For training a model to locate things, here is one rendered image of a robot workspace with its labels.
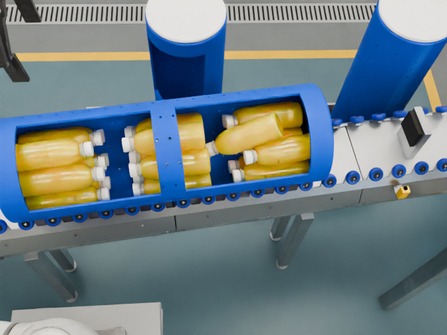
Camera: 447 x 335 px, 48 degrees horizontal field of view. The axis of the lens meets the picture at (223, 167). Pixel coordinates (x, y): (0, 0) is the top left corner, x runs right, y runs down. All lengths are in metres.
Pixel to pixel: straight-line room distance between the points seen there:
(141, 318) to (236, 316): 1.15
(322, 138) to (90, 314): 0.73
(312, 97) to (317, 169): 0.19
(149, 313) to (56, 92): 1.92
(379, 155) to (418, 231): 1.06
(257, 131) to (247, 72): 1.65
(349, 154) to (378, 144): 0.11
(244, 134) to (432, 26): 0.88
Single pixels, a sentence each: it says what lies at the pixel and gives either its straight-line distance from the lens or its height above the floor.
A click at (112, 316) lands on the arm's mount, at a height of 1.08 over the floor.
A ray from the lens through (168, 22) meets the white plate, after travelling 1.80.
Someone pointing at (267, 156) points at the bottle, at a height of 1.14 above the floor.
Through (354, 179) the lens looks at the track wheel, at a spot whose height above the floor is 0.97.
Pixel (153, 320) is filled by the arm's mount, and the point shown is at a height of 1.08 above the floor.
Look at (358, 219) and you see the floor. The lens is 2.64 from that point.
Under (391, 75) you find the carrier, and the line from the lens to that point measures 2.04.
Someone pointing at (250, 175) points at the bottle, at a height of 1.07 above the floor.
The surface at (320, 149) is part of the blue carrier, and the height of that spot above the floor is 1.18.
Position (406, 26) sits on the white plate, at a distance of 1.93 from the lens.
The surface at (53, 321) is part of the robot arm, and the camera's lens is 1.08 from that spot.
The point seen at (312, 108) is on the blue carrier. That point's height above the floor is 1.23.
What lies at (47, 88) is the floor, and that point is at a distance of 3.02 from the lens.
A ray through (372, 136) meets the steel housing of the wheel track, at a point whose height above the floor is 0.93.
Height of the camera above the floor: 2.34
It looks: 62 degrees down
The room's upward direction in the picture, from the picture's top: 6 degrees clockwise
